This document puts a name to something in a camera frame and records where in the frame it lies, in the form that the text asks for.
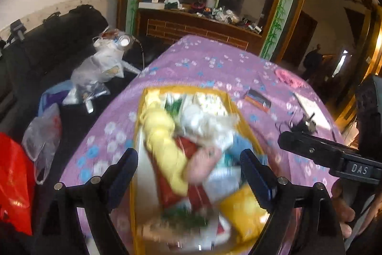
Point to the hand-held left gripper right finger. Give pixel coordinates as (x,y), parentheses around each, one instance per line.
(253,174)

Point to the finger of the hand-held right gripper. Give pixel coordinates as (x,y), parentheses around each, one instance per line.
(310,149)

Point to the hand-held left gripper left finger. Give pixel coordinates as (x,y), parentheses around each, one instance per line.
(126,168)

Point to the pale white packet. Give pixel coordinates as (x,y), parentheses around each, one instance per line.
(223,186)

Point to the yellow-rimmed white box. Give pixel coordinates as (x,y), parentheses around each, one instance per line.
(141,198)

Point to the blue cloth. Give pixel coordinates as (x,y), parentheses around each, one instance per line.
(241,143)

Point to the yellow packet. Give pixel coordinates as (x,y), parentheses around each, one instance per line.
(241,210)

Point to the red cloth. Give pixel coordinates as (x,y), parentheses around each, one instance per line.
(170,192)

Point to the yellow cloth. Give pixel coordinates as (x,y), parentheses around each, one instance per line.
(164,135)

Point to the pink sock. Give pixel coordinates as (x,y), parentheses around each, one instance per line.
(200,165)

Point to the white cloth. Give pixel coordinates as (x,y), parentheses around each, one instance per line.
(203,123)

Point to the green leafy packet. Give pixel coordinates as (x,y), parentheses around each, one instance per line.
(185,217)

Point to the white patterned packet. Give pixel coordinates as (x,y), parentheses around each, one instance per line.
(209,102)

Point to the person's right hand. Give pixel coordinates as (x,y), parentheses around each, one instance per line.
(343,210)

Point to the black keys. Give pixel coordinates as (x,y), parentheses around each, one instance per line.
(307,125)

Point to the white paper sheet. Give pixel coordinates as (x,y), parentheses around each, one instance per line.
(310,108)

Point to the small white tube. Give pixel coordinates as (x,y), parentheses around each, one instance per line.
(90,107)

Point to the dark box with orange edge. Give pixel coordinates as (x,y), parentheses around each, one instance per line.
(258,99)

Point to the pink cloth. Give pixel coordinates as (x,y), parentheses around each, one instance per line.
(286,77)

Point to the clear plastic bag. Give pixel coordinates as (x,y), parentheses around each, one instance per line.
(41,135)

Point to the blue plastic bag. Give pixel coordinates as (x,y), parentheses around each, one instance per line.
(52,96)

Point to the white plastic bag pile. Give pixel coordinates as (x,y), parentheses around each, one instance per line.
(98,63)

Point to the wooden door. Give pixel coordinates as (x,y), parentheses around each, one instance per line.
(300,37)

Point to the red plastic bag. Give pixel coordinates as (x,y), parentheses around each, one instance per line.
(15,177)

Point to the purple floral tablecloth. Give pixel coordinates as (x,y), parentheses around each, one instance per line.
(209,63)

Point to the black sofa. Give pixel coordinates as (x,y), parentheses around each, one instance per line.
(44,57)

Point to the wooden cabinet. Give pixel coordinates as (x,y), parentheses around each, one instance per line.
(194,28)

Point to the flat white box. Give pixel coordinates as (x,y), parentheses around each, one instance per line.
(151,5)

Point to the tissue box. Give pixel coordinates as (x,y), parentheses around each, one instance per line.
(173,1)

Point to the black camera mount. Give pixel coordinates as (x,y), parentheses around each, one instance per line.
(17,29)

